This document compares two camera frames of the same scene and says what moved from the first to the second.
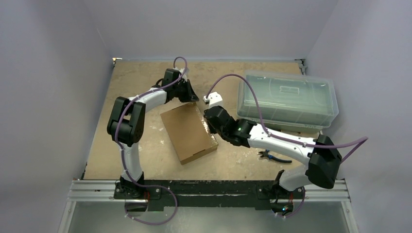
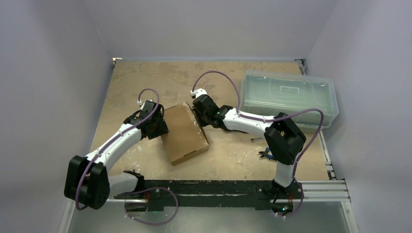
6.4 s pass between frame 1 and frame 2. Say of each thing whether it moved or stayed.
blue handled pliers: stayed
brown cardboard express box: moved
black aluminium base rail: stayed
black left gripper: moved
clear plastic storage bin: stayed
